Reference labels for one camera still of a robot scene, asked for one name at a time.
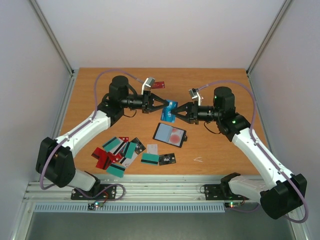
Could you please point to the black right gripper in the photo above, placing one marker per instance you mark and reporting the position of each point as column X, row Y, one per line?
column 194, row 112

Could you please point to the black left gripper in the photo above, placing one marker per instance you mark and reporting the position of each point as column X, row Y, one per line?
column 146, row 108

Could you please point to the blue card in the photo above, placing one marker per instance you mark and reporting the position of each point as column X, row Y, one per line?
column 166, row 114

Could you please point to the red card with black stripe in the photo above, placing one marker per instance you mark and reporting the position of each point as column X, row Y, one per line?
column 176, row 136

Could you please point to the black leather card holder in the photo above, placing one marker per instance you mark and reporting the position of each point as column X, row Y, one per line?
column 162, row 134

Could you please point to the black vip card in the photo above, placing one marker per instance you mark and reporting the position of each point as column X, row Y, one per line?
column 166, row 159

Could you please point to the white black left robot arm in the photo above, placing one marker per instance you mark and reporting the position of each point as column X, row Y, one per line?
column 55, row 160

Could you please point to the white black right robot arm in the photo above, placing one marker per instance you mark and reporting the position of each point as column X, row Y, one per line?
column 281, row 191

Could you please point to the red card far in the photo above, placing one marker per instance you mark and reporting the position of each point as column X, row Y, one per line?
column 158, row 85

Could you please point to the small red card top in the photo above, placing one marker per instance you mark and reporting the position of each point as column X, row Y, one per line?
column 124, row 139

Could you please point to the black card in pile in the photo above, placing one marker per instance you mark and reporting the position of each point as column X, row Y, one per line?
column 139, row 148

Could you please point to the teal card middle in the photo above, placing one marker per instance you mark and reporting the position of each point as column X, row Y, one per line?
column 129, row 150

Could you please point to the teal card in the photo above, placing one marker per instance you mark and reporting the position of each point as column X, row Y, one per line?
column 129, row 150
column 111, row 144
column 151, row 159
column 116, row 170

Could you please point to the teal card right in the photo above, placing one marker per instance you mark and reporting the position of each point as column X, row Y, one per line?
column 151, row 159

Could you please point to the teal card top left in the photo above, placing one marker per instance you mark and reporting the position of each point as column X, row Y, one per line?
column 111, row 144

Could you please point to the white floral card in pile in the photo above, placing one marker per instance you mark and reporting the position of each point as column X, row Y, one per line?
column 126, row 162

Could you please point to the red card left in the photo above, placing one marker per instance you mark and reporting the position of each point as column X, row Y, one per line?
column 103, row 160

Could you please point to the teal card front bottom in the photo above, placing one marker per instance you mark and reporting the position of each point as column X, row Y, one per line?
column 116, row 170

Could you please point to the right controller board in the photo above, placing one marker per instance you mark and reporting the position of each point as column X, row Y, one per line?
column 232, row 205

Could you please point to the controller board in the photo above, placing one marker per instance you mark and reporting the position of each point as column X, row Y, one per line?
column 95, row 206
column 232, row 205

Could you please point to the left controller board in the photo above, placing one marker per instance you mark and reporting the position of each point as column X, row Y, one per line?
column 95, row 206

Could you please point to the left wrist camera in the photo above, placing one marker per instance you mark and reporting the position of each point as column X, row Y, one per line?
column 147, row 84

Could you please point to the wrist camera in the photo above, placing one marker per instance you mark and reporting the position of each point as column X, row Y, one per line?
column 147, row 84
column 195, row 95

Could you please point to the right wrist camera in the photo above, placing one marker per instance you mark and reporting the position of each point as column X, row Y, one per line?
column 195, row 95

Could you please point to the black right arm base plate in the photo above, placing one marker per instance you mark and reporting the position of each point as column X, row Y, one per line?
column 213, row 192

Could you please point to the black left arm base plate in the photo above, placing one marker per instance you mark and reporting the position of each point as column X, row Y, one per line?
column 101, row 192

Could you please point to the grey slotted cable duct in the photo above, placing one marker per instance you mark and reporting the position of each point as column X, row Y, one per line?
column 129, row 208

